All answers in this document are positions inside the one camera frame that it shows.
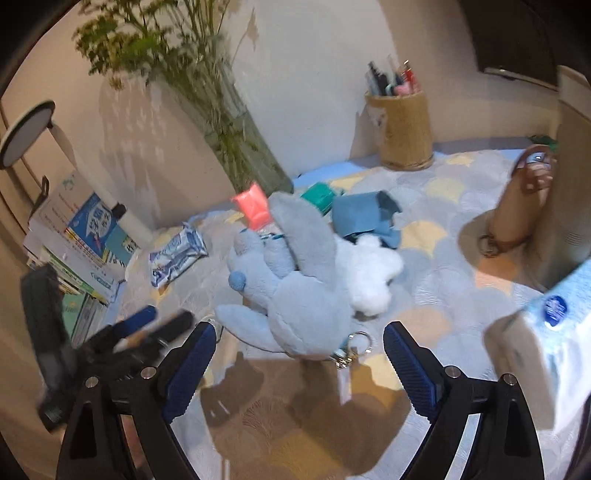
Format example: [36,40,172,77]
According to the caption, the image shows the blue white tissue packet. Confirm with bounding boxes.
[148,223,208,289]

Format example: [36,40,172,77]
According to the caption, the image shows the pens in holder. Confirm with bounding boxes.
[366,57,423,97]

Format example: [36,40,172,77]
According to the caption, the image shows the blue cover workbook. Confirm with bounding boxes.
[65,194,138,267]

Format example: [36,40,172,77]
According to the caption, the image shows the white desk lamp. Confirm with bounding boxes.
[1,100,154,249]

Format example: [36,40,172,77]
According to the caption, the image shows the woven pen holder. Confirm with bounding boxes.
[365,92,434,171]

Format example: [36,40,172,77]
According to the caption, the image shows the patterned fan-motif table mat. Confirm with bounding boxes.
[110,148,591,480]

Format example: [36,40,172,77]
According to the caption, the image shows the white fluffy plush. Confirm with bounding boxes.
[335,233,404,317]

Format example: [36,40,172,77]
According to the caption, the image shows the glass flower vase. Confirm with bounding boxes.
[160,54,294,195]

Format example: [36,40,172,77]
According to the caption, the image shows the stack of green books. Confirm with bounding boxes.
[21,245,122,347]

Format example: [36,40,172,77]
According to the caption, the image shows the blue felt pouch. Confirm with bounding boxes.
[332,190,403,249]

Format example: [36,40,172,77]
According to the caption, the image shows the light blue plush toy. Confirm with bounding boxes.
[214,192,353,361]

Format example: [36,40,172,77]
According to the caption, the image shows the teal small box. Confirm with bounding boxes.
[301,182,342,216]

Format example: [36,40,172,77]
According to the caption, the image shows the green flower stems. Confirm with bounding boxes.
[73,0,260,186]

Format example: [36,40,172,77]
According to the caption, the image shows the wall-mounted black television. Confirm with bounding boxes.
[460,0,590,90]

